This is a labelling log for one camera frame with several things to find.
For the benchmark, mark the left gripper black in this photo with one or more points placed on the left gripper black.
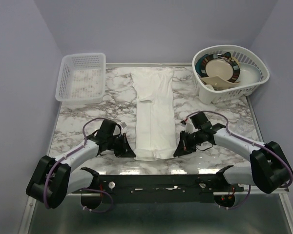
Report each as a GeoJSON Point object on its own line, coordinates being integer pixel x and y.
{"type": "Point", "coordinates": [128, 152]}

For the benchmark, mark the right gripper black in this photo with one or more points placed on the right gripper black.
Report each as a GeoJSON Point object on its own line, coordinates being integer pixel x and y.
{"type": "Point", "coordinates": [183, 146]}

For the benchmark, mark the white printed t shirt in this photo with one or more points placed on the white printed t shirt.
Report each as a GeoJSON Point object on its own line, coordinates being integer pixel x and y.
{"type": "Point", "coordinates": [155, 117]}

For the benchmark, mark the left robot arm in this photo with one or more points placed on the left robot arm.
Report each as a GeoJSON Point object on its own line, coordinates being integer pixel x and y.
{"type": "Point", "coordinates": [55, 177]}

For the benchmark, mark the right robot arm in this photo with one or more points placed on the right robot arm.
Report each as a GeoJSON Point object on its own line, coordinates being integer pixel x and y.
{"type": "Point", "coordinates": [269, 169]}

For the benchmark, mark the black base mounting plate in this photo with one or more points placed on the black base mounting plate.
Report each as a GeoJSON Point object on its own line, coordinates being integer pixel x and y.
{"type": "Point", "coordinates": [106, 191]}

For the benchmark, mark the white round dish basket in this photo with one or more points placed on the white round dish basket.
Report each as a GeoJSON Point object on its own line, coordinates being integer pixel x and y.
{"type": "Point", "coordinates": [207, 94]}

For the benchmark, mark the beige plastic dish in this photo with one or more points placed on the beige plastic dish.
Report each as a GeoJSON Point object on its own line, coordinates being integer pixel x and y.
{"type": "Point", "coordinates": [219, 83]}

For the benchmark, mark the white rectangular perforated basket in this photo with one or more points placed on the white rectangular perforated basket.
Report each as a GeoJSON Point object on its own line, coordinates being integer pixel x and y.
{"type": "Point", "coordinates": [81, 79]}

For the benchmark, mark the striped rim plate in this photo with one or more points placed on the striped rim plate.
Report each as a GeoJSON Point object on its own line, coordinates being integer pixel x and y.
{"type": "Point", "coordinates": [221, 65]}

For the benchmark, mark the white oval dish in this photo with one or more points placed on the white oval dish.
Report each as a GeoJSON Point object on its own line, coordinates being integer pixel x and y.
{"type": "Point", "coordinates": [248, 75]}

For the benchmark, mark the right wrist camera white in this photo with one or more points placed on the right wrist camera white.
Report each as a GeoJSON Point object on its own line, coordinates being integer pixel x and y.
{"type": "Point", "coordinates": [189, 127]}

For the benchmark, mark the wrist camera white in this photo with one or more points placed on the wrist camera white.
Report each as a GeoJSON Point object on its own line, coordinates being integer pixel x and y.
{"type": "Point", "coordinates": [189, 127]}
{"type": "Point", "coordinates": [124, 127]}

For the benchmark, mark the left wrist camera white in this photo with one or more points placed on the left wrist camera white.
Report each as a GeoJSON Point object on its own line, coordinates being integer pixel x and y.
{"type": "Point", "coordinates": [124, 127]}

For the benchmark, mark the aluminium rail frame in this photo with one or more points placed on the aluminium rail frame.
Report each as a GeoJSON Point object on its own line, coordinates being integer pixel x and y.
{"type": "Point", "coordinates": [54, 178]}

